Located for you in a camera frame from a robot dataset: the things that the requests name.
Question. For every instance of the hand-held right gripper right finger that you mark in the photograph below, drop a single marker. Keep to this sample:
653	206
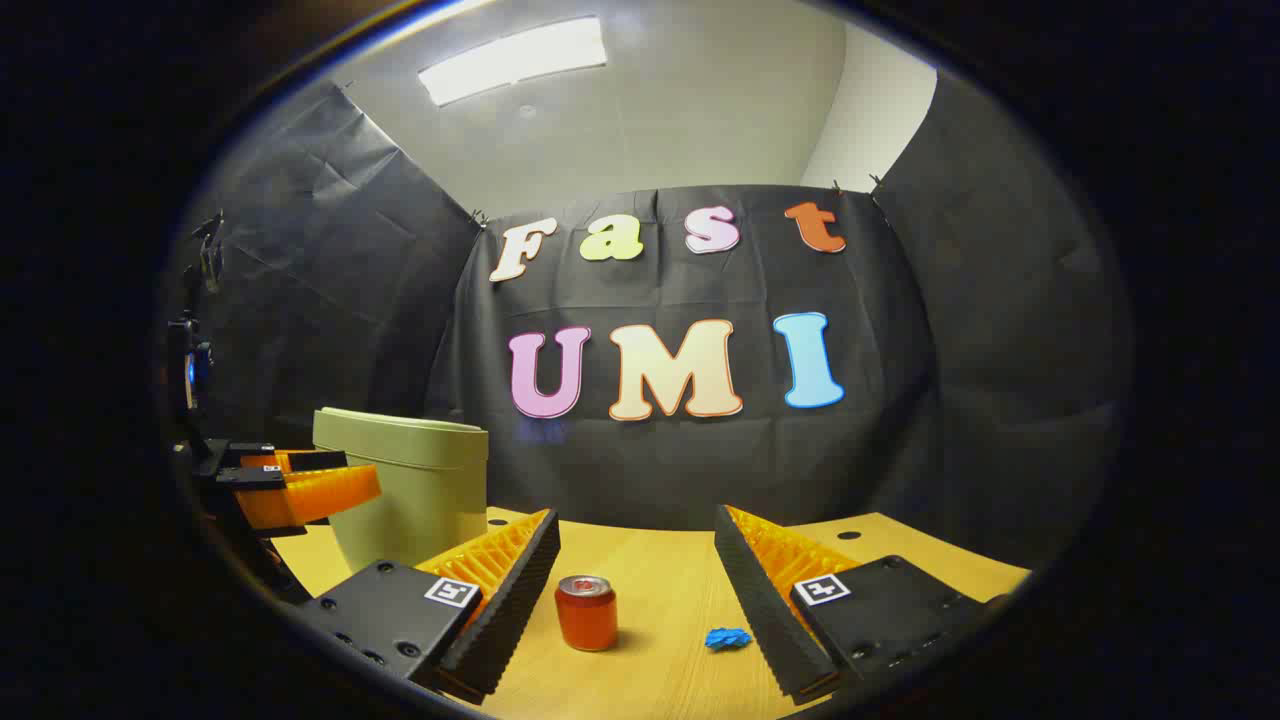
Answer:
765	610

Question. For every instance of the wooden desktop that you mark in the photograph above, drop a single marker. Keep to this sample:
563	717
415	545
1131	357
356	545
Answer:
660	560

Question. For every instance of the ceiling light panel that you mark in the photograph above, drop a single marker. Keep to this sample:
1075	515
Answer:
515	60

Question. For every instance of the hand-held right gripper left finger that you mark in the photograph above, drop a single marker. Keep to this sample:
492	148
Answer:
510	610

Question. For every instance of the black backdrop cloth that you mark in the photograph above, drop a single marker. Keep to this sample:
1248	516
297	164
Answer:
650	470

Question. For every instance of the blue paper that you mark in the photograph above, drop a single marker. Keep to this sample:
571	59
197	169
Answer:
727	639

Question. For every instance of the green desktop garbage bin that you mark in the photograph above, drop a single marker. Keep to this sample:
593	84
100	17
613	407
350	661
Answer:
420	500

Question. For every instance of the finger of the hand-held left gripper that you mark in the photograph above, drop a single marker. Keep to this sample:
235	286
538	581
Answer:
320	495
310	460

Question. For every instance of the red pop can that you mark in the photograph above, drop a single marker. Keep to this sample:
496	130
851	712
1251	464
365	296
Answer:
587	620

